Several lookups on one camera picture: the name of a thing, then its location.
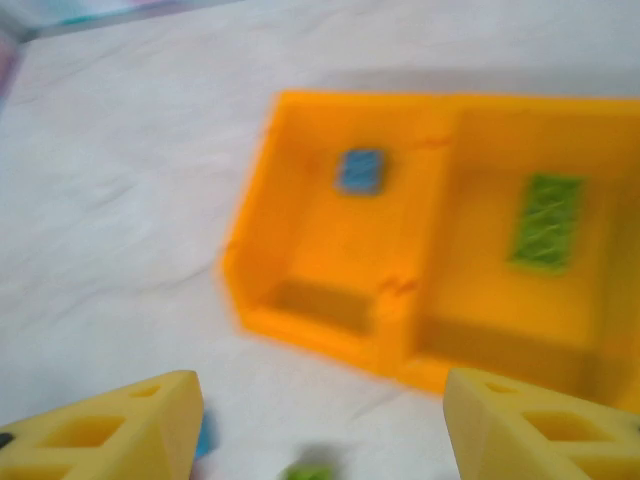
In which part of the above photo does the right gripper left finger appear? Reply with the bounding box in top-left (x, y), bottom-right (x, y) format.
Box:
top-left (0, 369), bottom-right (206, 480)

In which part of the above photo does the small blue lego brick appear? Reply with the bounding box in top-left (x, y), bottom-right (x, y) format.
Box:
top-left (333, 148), bottom-right (387, 197)

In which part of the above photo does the orange plastic bin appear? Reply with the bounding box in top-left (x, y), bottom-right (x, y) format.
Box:
top-left (399, 92), bottom-right (640, 416)
top-left (217, 89), bottom-right (454, 386)

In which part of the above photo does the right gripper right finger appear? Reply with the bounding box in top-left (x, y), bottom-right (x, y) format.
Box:
top-left (443, 367), bottom-right (640, 480)

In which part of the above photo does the long green lego brick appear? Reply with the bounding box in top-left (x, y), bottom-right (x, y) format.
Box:
top-left (507, 172), bottom-right (586, 274)

